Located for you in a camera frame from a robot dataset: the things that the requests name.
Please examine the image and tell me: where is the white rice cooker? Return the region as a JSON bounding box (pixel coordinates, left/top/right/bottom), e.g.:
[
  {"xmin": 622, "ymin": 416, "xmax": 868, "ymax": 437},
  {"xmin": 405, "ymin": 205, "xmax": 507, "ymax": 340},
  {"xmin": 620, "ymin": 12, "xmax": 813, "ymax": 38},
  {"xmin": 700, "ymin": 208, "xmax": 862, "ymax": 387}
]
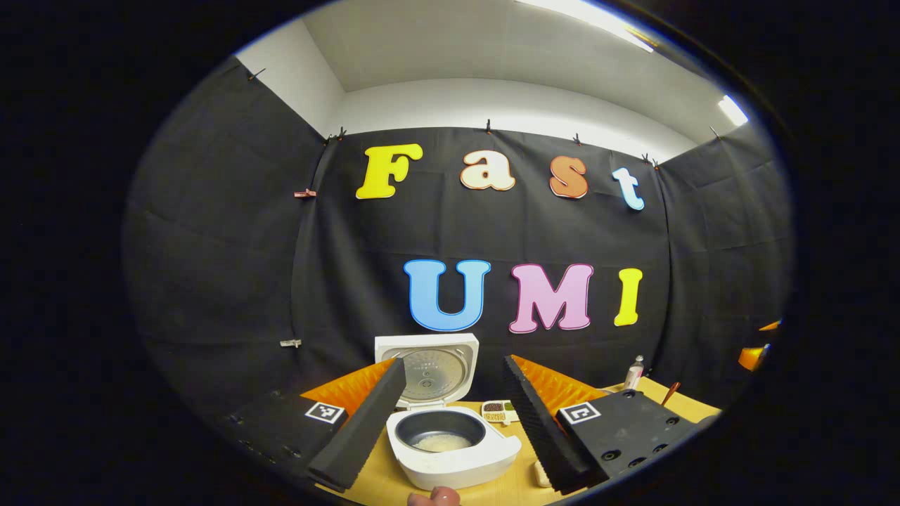
[{"xmin": 374, "ymin": 333, "xmax": 522, "ymax": 491}]

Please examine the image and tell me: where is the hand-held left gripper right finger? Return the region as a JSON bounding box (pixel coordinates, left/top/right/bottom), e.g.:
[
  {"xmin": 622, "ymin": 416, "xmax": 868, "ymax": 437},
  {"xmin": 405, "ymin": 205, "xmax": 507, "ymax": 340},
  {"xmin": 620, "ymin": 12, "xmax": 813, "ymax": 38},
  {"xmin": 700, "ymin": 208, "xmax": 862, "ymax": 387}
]
[{"xmin": 502, "ymin": 354, "xmax": 721, "ymax": 494}]

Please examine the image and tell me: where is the black backdrop cloth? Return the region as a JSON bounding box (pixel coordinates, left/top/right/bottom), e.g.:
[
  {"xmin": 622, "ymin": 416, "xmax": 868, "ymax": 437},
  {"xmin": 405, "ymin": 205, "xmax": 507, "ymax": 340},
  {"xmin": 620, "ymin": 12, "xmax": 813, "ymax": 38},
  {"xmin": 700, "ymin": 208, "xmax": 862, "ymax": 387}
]
[{"xmin": 121, "ymin": 56, "xmax": 795, "ymax": 450}]

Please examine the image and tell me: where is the short ceiling light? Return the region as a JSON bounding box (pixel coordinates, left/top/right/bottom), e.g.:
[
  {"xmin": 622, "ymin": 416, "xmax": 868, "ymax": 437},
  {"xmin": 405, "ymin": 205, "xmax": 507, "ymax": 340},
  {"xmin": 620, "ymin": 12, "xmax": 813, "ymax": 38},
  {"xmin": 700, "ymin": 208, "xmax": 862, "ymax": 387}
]
[{"xmin": 717, "ymin": 95, "xmax": 750, "ymax": 127}]

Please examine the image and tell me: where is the long ceiling light strip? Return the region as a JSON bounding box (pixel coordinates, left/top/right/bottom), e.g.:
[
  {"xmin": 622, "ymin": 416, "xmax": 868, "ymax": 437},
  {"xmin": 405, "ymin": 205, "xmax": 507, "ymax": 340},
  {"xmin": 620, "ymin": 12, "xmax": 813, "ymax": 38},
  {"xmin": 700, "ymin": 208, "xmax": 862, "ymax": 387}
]
[{"xmin": 517, "ymin": 0, "xmax": 655, "ymax": 53}]

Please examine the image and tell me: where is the white rice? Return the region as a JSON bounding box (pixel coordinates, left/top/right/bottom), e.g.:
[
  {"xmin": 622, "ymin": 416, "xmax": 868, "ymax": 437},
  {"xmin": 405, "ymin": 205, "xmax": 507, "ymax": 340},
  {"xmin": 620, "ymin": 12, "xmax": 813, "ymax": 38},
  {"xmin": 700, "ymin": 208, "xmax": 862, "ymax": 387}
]
[{"xmin": 411, "ymin": 434, "xmax": 473, "ymax": 453}]

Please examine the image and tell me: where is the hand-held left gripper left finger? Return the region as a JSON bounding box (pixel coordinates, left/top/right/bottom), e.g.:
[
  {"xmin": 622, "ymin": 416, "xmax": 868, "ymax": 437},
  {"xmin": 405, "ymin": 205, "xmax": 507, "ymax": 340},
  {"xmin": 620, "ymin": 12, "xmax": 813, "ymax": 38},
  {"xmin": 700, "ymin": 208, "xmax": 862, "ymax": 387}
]
[{"xmin": 218, "ymin": 357, "xmax": 407, "ymax": 493}]

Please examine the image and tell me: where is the white divided bean tray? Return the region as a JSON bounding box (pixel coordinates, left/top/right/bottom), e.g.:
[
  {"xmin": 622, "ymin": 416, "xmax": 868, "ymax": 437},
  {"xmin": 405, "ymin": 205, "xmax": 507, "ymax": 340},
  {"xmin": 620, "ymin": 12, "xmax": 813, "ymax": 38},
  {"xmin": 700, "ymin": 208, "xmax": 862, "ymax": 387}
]
[{"xmin": 481, "ymin": 399, "xmax": 520, "ymax": 425}]

